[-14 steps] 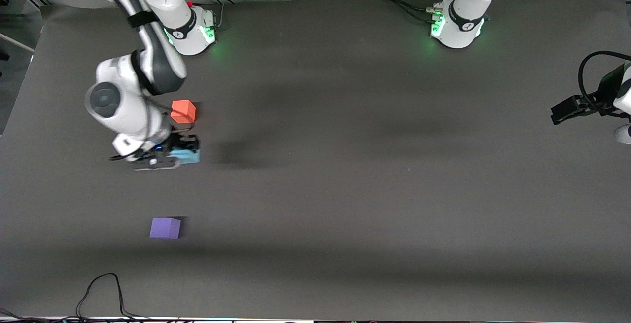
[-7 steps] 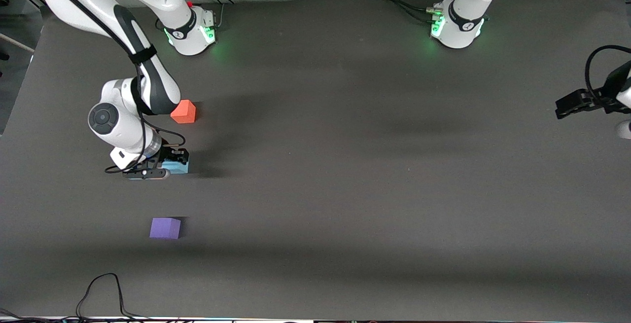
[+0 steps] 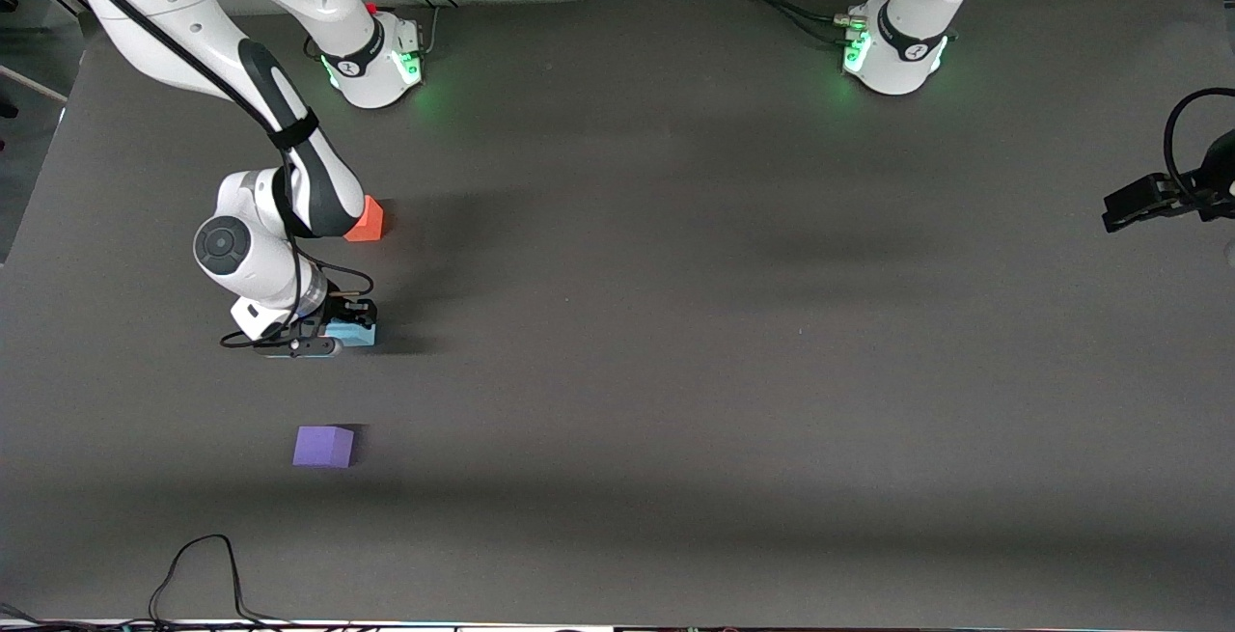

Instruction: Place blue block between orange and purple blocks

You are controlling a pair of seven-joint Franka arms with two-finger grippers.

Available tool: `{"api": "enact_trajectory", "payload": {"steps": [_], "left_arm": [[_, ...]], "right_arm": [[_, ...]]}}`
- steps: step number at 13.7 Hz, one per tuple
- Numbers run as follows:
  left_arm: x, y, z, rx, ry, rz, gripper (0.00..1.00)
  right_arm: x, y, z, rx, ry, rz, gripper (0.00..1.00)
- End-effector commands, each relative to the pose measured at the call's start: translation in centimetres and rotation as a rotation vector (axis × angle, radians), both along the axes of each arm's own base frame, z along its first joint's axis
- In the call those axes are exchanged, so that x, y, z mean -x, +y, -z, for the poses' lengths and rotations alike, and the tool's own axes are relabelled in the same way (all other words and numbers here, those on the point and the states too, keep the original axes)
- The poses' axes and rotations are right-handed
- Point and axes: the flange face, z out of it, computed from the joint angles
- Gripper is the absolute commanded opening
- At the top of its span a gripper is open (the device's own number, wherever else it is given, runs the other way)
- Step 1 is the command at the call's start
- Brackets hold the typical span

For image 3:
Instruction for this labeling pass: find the light blue foam block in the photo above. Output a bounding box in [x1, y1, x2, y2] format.
[323, 319, 378, 349]

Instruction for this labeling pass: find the orange foam block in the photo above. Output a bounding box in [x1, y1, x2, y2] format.
[343, 195, 385, 243]

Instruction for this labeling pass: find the purple foam block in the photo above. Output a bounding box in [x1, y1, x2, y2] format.
[292, 425, 356, 470]

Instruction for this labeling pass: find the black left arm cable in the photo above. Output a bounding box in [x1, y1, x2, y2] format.
[1162, 88, 1235, 195]

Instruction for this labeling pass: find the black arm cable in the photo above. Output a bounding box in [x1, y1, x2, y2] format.
[85, 0, 377, 350]
[1162, 88, 1235, 195]

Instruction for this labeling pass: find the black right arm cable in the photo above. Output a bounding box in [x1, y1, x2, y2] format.
[85, 0, 377, 350]

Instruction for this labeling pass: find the black looped floor cable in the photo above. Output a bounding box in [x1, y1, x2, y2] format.
[148, 534, 290, 629]

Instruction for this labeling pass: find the black right base cable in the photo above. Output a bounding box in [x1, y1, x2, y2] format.
[367, 0, 460, 60]

